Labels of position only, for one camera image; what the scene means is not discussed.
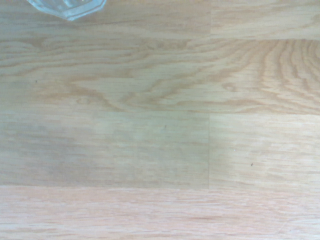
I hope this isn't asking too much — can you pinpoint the clear ribbed drinking glass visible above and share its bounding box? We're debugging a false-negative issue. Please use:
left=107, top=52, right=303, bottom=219
left=26, top=0, right=108, bottom=22

